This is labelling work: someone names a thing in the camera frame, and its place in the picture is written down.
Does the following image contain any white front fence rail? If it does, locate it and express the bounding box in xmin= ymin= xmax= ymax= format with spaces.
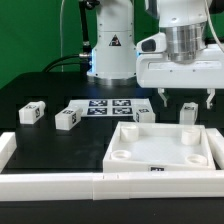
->
xmin=0 ymin=170 xmax=224 ymax=201

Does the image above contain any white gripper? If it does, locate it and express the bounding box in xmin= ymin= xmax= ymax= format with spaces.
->
xmin=136 ymin=31 xmax=224 ymax=109

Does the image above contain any white right fence piece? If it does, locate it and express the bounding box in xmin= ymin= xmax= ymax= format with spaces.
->
xmin=206 ymin=128 xmax=224 ymax=170

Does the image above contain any white fence piece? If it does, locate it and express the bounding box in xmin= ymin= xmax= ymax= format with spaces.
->
xmin=0 ymin=132 xmax=17 ymax=173
xmin=206 ymin=128 xmax=224 ymax=170

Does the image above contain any grey thin cable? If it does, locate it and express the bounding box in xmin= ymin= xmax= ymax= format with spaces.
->
xmin=59 ymin=0 xmax=66 ymax=73

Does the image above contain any white fiducial marker sheet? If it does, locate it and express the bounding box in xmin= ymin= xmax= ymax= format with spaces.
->
xmin=68 ymin=98 xmax=153 ymax=117

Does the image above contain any white left fence piece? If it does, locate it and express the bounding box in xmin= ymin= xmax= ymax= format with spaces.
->
xmin=0 ymin=132 xmax=17 ymax=173

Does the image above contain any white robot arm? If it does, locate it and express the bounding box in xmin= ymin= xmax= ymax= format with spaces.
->
xmin=79 ymin=0 xmax=224 ymax=97

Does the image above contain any white square tabletop part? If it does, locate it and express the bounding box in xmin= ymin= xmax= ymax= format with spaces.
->
xmin=103 ymin=122 xmax=215 ymax=173

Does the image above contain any black cable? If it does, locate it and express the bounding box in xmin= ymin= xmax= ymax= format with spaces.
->
xmin=41 ymin=0 xmax=101 ymax=73

